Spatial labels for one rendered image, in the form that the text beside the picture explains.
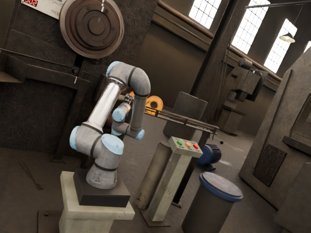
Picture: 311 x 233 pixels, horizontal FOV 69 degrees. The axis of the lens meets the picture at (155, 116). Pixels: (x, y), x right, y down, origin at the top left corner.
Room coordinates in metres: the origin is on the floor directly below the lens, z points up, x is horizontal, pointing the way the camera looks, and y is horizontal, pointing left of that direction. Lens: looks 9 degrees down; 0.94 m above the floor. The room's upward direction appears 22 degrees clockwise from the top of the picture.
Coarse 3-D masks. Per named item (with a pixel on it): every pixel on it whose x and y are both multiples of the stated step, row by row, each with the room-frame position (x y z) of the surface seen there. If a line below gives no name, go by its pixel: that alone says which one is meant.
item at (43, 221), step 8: (40, 216) 1.09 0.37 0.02; (48, 216) 1.11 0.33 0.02; (56, 216) 1.14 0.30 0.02; (64, 216) 1.05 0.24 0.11; (40, 224) 1.04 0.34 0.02; (48, 224) 1.06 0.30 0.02; (56, 224) 1.08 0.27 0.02; (64, 224) 1.01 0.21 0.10; (72, 224) 0.93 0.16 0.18; (80, 224) 0.95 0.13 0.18; (88, 224) 0.97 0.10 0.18; (96, 224) 0.99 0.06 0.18; (104, 224) 1.01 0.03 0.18; (40, 232) 1.00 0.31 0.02; (48, 232) 1.01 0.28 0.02; (56, 232) 1.03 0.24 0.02; (64, 232) 0.98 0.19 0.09; (72, 232) 0.94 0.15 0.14; (80, 232) 0.95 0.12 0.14; (88, 232) 0.98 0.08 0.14; (96, 232) 1.00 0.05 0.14; (104, 232) 1.02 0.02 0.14
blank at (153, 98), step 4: (152, 96) 1.87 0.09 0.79; (156, 96) 1.89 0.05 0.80; (148, 100) 1.87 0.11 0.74; (152, 100) 1.87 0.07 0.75; (156, 100) 1.87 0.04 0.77; (160, 100) 1.87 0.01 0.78; (148, 104) 1.87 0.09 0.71; (160, 104) 1.87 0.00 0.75; (148, 108) 1.87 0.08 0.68; (156, 108) 1.87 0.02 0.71; (160, 108) 1.87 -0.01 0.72; (148, 112) 1.87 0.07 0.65; (152, 112) 1.87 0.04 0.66
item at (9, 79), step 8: (0, 56) 1.37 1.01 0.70; (8, 56) 1.41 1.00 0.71; (0, 64) 1.38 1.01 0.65; (8, 64) 1.40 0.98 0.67; (16, 64) 1.37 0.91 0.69; (24, 64) 1.35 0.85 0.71; (0, 72) 1.37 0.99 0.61; (8, 72) 1.39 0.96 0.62; (16, 72) 1.36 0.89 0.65; (24, 72) 1.34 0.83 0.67; (0, 80) 1.22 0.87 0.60; (8, 80) 1.27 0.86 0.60; (16, 80) 1.32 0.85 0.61; (24, 80) 1.33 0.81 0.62
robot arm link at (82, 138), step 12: (108, 72) 1.24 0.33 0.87; (120, 72) 1.22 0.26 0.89; (132, 72) 1.22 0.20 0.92; (108, 84) 1.21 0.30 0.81; (120, 84) 1.21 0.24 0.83; (108, 96) 1.17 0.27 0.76; (96, 108) 1.13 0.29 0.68; (108, 108) 1.15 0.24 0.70; (96, 120) 1.10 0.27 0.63; (72, 132) 1.05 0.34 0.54; (84, 132) 1.05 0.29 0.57; (96, 132) 1.07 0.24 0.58; (72, 144) 1.04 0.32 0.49; (84, 144) 1.02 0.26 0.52
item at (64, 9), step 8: (72, 0) 1.63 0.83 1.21; (112, 0) 1.77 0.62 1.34; (64, 8) 1.61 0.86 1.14; (64, 16) 1.62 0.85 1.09; (120, 16) 1.82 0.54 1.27; (64, 24) 1.63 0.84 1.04; (120, 24) 1.83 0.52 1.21; (64, 32) 1.63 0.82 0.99; (120, 32) 1.84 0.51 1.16; (120, 40) 1.85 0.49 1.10; (72, 48) 1.68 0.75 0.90; (112, 48) 1.83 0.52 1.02; (88, 56) 1.75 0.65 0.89; (96, 56) 1.78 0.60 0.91; (104, 56) 1.81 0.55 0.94
